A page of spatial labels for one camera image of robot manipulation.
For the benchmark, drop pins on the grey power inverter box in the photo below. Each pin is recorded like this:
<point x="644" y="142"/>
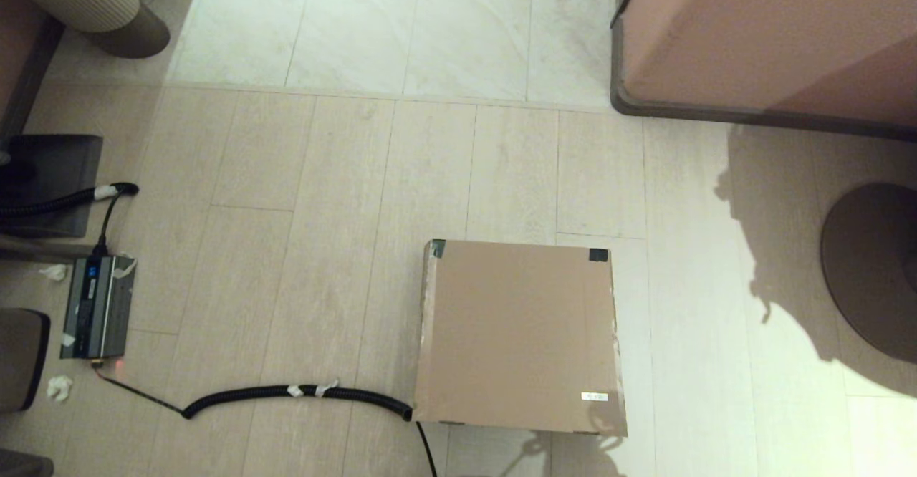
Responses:
<point x="97" y="305"/>

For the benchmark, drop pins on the dark grey rounded object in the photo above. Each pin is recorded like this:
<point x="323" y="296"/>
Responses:
<point x="21" y="464"/>

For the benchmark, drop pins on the crumpled white tissue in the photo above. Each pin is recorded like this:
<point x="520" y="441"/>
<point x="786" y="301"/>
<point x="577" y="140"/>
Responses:
<point x="59" y="388"/>
<point x="54" y="272"/>

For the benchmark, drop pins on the cardboard shoe box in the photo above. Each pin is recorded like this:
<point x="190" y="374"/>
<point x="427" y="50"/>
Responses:
<point x="516" y="334"/>

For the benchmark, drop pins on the black flat panel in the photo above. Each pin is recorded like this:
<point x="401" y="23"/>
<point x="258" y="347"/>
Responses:
<point x="50" y="169"/>

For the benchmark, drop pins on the pink cabinet dark trim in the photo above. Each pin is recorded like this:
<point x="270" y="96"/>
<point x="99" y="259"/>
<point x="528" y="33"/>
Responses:
<point x="752" y="33"/>

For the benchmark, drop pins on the brown wooden furniture side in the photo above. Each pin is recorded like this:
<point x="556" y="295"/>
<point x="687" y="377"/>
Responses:
<point x="18" y="54"/>

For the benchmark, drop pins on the dark padded stool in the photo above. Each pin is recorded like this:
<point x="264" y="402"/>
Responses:
<point x="21" y="355"/>

